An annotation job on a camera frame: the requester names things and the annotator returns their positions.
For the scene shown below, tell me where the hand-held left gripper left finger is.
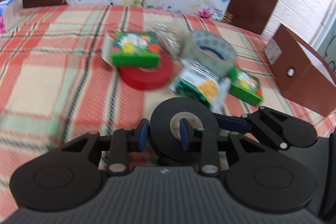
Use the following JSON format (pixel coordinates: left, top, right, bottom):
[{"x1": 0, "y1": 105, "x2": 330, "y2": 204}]
[{"x1": 62, "y1": 118, "x2": 150, "y2": 176}]

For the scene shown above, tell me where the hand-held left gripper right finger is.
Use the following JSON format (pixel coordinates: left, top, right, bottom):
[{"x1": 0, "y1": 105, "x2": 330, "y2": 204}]
[{"x1": 180, "y1": 118, "x2": 265, "y2": 177}]

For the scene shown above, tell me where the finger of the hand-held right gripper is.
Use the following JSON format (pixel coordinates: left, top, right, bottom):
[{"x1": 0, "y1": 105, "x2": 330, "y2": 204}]
[{"x1": 214, "y1": 106, "x2": 298, "y2": 150}]

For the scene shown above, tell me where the black tape roll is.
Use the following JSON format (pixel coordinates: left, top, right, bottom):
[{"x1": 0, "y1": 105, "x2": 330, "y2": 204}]
[{"x1": 149, "y1": 97, "x2": 219, "y2": 165}]

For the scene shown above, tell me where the clear tape roll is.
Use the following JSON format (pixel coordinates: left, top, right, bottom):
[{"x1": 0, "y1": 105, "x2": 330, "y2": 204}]
[{"x1": 184, "y1": 30, "x2": 237, "y2": 78}]

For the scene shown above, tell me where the brown cardboard box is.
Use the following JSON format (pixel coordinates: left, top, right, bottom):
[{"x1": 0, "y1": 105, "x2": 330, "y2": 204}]
[{"x1": 264, "y1": 23, "x2": 336, "y2": 117}]

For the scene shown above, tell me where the small green printed box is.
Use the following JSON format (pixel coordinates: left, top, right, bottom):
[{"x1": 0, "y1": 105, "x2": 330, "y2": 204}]
[{"x1": 228, "y1": 66, "x2": 264, "y2": 107}]

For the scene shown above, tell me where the green printed packet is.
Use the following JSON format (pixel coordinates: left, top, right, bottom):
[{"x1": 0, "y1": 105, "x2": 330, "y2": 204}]
[{"x1": 169, "y1": 59, "x2": 232, "y2": 112}]

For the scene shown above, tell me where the red tape roll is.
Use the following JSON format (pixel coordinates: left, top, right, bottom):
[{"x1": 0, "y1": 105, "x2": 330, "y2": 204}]
[{"x1": 119, "y1": 52, "x2": 175, "y2": 90}]

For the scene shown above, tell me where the large green printed box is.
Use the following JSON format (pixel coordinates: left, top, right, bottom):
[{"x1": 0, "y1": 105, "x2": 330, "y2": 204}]
[{"x1": 102, "y1": 30, "x2": 161, "y2": 69}]

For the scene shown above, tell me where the plaid tablecloth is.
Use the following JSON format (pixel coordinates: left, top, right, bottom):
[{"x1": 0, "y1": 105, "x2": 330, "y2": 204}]
[{"x1": 0, "y1": 4, "x2": 336, "y2": 215}]

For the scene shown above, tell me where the blue pink tissue pack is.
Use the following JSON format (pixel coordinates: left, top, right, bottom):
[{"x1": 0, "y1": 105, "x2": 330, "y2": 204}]
[{"x1": 0, "y1": 0, "x2": 21, "y2": 33}]

